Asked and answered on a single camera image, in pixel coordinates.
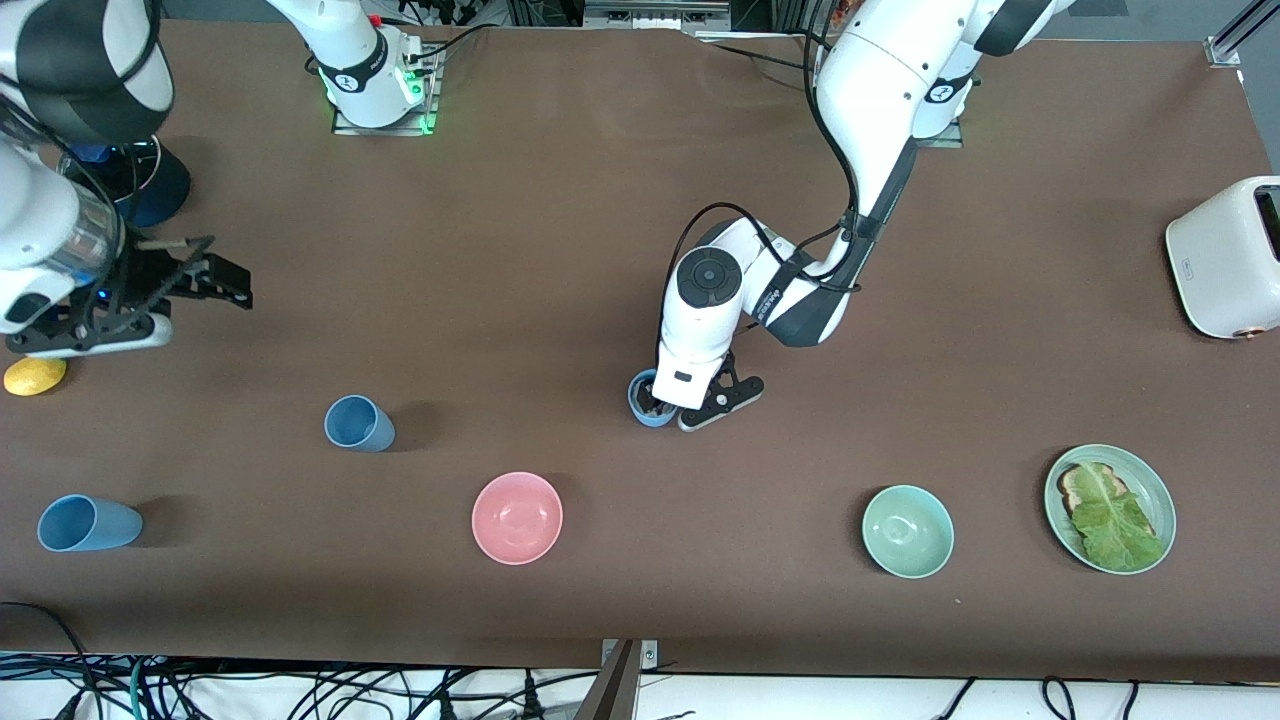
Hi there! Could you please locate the glass saucepan lid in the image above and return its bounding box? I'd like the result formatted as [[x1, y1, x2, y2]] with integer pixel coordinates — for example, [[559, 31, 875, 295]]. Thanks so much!
[[60, 140, 161, 201]]

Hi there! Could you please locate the aluminium frame corner bracket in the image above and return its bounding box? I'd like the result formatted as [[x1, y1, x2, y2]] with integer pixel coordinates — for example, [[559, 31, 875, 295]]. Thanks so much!
[[1205, 0, 1280, 69]]

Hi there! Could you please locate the blue cup holding paper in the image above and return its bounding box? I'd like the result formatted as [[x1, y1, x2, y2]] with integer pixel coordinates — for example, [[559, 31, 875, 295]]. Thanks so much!
[[628, 370, 681, 428]]

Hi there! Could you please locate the black base cable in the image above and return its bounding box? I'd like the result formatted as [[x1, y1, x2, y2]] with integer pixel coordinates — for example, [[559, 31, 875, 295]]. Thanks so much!
[[700, 30, 826, 76], [405, 22, 501, 66]]

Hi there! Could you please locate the toast slice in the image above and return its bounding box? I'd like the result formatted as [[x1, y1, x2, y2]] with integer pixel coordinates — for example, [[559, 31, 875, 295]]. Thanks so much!
[[1058, 463, 1156, 541]]

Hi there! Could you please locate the pale green plate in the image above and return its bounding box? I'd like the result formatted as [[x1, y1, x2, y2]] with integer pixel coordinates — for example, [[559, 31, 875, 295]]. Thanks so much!
[[1044, 444, 1177, 576]]

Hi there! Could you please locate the grey stand pole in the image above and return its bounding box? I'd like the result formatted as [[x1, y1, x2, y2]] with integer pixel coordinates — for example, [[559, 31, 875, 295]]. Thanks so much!
[[573, 640, 641, 720]]

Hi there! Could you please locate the black left base cable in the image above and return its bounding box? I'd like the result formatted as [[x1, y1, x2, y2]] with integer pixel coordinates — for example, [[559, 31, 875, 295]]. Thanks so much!
[[700, 30, 826, 76]]

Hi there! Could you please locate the dark blue saucepan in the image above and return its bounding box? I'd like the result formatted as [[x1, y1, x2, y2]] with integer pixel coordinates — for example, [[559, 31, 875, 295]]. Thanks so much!
[[60, 140, 191, 229]]

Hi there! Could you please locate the pale green bowl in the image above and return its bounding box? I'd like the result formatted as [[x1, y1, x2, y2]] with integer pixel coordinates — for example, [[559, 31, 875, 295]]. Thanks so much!
[[862, 485, 955, 580]]

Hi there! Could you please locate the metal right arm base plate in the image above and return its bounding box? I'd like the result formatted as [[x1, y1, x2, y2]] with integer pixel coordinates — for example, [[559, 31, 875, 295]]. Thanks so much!
[[332, 45, 439, 136]]

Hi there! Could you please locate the green lettuce leaf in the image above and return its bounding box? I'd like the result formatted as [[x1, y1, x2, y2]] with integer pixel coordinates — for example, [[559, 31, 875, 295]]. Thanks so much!
[[1070, 462, 1166, 573]]

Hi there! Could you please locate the pink bowl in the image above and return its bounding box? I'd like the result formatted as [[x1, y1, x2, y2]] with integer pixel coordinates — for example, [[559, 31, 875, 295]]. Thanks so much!
[[471, 472, 564, 566]]

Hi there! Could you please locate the white toaster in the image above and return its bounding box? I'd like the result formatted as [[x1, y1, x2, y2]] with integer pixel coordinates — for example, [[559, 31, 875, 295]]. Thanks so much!
[[1166, 176, 1280, 341]]

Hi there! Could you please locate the black right base cable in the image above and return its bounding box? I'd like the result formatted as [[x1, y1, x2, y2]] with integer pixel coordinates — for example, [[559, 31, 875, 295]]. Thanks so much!
[[405, 22, 501, 66]]

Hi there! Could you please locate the yellow lemon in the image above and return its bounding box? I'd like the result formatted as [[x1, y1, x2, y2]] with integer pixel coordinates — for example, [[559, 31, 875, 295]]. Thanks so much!
[[4, 358, 68, 397]]

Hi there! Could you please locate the grey background box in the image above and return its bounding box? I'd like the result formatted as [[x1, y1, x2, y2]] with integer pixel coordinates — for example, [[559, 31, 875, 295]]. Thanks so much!
[[583, 0, 731, 31]]

